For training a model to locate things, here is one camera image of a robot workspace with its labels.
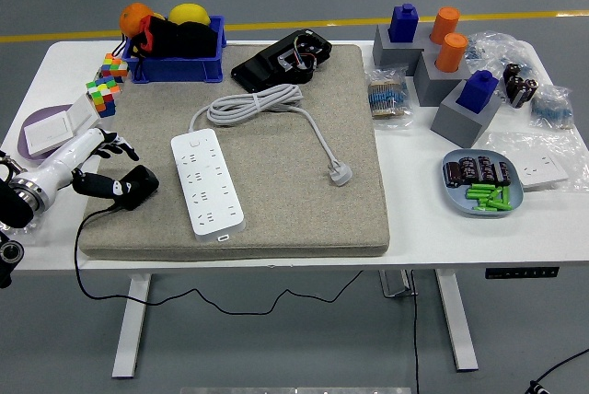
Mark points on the grey-brown mat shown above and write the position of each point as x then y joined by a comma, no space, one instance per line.
285,182

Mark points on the orange cylinder peg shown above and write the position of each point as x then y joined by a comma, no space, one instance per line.
451,53
445,23

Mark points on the white power strip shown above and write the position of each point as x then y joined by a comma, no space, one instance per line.
207,182

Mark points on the clear bag around socket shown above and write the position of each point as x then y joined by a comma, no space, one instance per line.
575,150

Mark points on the green battery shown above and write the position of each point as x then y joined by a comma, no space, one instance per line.
500,205
495,194
487,208
506,196
484,202
481,187
477,193

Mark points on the metal bracket under table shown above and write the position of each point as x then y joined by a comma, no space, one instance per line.
396,283

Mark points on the bag of blue resistors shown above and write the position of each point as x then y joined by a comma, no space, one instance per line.
552,106
389,97

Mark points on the orange fruit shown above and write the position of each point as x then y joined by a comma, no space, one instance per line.
133,16

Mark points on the black plug adapter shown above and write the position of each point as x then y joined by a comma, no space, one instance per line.
140,187

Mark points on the blue square peg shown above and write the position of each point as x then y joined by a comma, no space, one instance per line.
477,92
403,23

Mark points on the bag of black capacitors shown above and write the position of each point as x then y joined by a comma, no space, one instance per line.
519,85

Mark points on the black table control panel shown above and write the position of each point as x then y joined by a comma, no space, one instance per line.
522,273

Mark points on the black open electronic device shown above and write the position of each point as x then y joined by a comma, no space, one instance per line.
262,69

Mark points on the large clear plastic bag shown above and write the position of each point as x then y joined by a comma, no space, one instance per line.
497,49

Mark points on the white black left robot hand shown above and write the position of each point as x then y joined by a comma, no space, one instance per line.
73,154

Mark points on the black cloth pouch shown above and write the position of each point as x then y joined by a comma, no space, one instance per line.
184,39

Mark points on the grey block holder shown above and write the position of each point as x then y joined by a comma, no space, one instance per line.
435,85
460,124
391,53

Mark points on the blue-grey plate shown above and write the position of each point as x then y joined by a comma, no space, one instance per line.
455,198

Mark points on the small colourful puzzle cube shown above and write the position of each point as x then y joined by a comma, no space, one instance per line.
114,67

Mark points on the large colourful puzzle cube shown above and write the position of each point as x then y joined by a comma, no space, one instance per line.
103,95

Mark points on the flat white wall switch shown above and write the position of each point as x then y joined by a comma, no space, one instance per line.
48,134

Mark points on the purple plate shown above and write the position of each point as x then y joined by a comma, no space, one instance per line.
39,115

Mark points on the yellow lemon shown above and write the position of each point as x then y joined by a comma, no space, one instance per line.
188,13

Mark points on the white table leg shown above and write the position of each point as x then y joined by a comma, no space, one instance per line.
455,320
131,325

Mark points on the blue plastic bin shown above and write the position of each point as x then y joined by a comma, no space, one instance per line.
179,69

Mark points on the white wall socket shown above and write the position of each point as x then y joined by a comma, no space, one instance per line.
543,170

